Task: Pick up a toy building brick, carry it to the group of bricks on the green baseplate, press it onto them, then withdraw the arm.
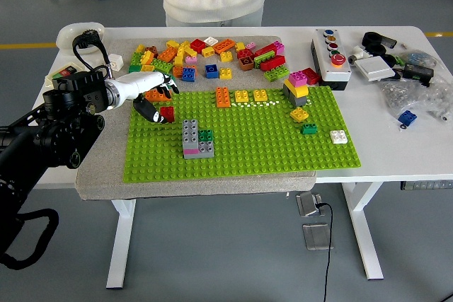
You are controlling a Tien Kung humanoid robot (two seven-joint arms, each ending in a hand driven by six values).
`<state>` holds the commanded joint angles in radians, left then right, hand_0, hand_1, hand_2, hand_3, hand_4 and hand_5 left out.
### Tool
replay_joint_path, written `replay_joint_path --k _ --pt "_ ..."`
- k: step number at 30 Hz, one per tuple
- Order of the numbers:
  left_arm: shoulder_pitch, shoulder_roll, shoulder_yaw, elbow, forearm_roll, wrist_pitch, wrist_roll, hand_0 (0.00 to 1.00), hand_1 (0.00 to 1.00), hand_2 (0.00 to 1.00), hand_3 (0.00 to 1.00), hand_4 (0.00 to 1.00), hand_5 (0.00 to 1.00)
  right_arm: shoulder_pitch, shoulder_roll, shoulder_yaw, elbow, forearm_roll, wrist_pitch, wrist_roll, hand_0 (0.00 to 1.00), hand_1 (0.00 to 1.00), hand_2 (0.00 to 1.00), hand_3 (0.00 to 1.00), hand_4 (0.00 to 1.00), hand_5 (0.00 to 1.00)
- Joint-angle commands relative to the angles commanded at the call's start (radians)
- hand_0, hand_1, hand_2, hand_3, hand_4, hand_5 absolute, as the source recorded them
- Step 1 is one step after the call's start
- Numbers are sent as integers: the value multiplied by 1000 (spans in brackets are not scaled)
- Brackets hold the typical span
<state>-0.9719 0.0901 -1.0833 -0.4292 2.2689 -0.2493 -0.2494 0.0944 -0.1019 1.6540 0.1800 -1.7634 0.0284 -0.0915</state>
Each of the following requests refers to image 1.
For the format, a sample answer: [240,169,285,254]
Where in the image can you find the orange two-by-four brick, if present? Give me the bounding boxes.
[212,38,236,55]
[144,88,173,102]

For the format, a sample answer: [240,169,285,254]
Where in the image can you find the black power cord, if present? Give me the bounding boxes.
[314,202,334,302]

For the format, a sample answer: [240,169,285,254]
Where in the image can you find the white pipe connector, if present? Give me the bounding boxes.
[348,45,372,66]

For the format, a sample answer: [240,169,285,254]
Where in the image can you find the pink square brick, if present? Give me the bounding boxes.
[287,70,308,87]

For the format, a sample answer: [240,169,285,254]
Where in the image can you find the black power adapter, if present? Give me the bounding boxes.
[403,63,435,87]

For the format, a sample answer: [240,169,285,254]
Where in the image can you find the metal floor socket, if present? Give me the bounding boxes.
[302,223,333,251]
[296,191,323,217]

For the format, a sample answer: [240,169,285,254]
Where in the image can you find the orange two-by-three brick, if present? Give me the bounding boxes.
[215,86,231,108]
[157,46,178,62]

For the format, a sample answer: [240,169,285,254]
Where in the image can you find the clear bag blue parts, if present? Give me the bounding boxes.
[399,50,437,69]

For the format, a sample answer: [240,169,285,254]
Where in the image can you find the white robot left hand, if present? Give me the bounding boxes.
[117,71,180,125]

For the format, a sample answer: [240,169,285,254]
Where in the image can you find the white table leg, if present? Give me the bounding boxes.
[341,181,385,281]
[105,198,137,289]

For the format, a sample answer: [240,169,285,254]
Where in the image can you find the push-button control box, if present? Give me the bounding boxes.
[310,28,352,91]

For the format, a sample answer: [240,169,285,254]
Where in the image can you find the red two-by-four brick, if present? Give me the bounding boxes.
[258,54,287,72]

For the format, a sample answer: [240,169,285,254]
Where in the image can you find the white square brick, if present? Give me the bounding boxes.
[329,129,349,146]

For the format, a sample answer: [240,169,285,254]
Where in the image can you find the red long brick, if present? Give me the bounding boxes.
[253,42,279,58]

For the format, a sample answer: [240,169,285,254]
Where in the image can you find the brown square brick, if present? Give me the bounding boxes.
[237,56,256,72]

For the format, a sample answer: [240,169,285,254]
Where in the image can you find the yellow wide brick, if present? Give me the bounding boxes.
[282,79,309,98]

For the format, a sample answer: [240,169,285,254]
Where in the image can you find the yellow long brick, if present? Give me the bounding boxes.
[175,44,188,66]

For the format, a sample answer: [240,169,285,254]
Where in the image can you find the grey-brown mat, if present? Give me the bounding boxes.
[76,35,317,201]

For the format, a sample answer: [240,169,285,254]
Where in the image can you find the clear bag of screws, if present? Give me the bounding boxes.
[378,77,453,123]

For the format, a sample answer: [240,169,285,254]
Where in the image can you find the light green two-by-four brick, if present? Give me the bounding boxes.
[263,66,290,83]
[253,50,277,69]
[151,58,175,74]

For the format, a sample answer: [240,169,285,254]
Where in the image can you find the white wall switch panel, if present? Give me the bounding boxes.
[353,56,396,83]

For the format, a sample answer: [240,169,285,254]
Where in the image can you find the grey two-by-three brick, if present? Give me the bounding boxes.
[182,119,200,150]

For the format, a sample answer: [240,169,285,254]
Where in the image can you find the white oval bowl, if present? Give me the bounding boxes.
[55,21,106,56]

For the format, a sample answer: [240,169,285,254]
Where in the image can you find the grey long brick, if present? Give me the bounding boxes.
[183,140,215,160]

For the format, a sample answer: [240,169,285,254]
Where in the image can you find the grey square brick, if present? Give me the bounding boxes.
[282,84,308,107]

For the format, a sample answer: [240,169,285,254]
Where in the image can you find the table height control panel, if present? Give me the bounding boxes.
[400,180,453,191]

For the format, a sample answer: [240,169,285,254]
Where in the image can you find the green red switch box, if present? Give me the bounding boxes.
[45,62,79,82]

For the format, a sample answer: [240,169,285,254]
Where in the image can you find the white cube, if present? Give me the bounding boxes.
[108,53,124,71]

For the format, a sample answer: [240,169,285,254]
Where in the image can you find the green studded baseplate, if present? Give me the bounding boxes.
[122,85,362,182]

